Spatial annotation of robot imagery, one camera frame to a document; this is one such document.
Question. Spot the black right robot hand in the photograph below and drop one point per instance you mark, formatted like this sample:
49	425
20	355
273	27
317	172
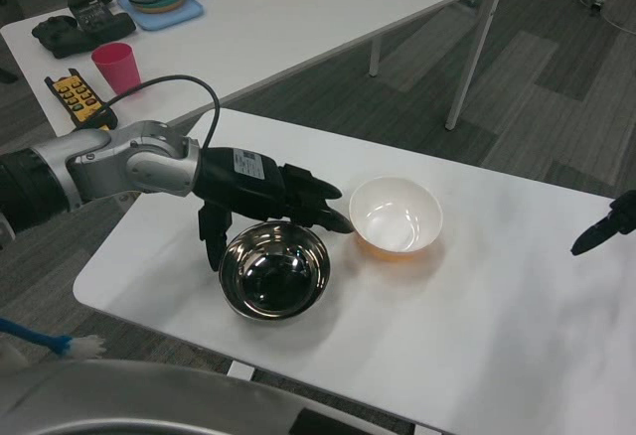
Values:
618	216

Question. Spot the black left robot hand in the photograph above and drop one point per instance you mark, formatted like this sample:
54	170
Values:
243	182

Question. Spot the shiny metal bowl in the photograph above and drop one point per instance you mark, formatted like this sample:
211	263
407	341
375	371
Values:
273	281

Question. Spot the white bowl orange outside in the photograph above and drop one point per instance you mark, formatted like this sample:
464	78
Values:
397	206

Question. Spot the pink plastic cup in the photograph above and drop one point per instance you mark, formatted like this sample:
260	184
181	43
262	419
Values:
116	67

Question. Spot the light blue tray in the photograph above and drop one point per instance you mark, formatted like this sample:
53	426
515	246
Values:
184	13

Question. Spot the yellow black remote control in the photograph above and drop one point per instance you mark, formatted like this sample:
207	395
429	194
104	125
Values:
74	100

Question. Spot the stacked coloured plates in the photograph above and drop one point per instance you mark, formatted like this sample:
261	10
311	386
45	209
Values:
164	4

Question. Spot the white side table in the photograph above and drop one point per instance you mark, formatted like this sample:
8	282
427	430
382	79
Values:
464	77

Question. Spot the black labelled battery pack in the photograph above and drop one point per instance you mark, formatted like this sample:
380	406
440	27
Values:
92	8

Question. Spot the silver robot chest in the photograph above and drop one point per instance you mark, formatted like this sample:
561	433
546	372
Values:
149	395

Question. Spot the blue white brush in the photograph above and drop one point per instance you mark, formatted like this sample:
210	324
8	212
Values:
59	343

